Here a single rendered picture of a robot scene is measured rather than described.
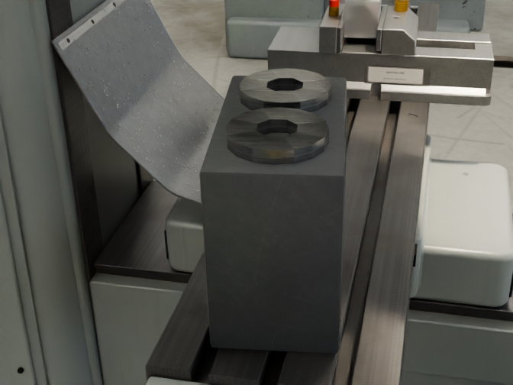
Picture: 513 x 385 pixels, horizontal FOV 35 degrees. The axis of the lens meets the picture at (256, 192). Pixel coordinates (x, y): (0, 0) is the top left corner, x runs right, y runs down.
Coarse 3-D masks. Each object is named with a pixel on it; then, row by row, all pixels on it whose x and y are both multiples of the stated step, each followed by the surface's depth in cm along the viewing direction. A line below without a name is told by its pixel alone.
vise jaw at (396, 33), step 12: (384, 12) 130; (396, 12) 129; (408, 12) 130; (384, 24) 124; (396, 24) 124; (408, 24) 125; (384, 36) 123; (396, 36) 122; (408, 36) 122; (384, 48) 124; (396, 48) 123; (408, 48) 123
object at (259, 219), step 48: (240, 96) 78; (288, 96) 77; (336, 96) 80; (240, 144) 68; (288, 144) 68; (336, 144) 70; (240, 192) 67; (288, 192) 67; (336, 192) 66; (240, 240) 69; (288, 240) 69; (336, 240) 68; (240, 288) 72; (288, 288) 71; (336, 288) 71; (240, 336) 75; (288, 336) 74; (336, 336) 74
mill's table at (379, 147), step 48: (384, 144) 118; (384, 192) 106; (384, 240) 91; (192, 288) 84; (384, 288) 83; (192, 336) 77; (384, 336) 77; (192, 384) 73; (240, 384) 73; (288, 384) 71; (336, 384) 75; (384, 384) 71
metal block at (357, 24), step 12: (348, 0) 124; (360, 0) 124; (372, 0) 124; (348, 12) 125; (360, 12) 125; (372, 12) 125; (348, 24) 126; (360, 24) 126; (372, 24) 125; (348, 36) 127; (360, 36) 127; (372, 36) 126
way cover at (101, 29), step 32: (128, 0) 127; (64, 32) 108; (96, 32) 115; (128, 32) 124; (160, 32) 133; (96, 64) 113; (128, 64) 120; (160, 64) 129; (96, 96) 110; (128, 96) 118; (160, 96) 125; (192, 96) 132; (128, 128) 114; (160, 128) 120; (192, 128) 126; (160, 160) 115; (192, 160) 120; (192, 192) 113
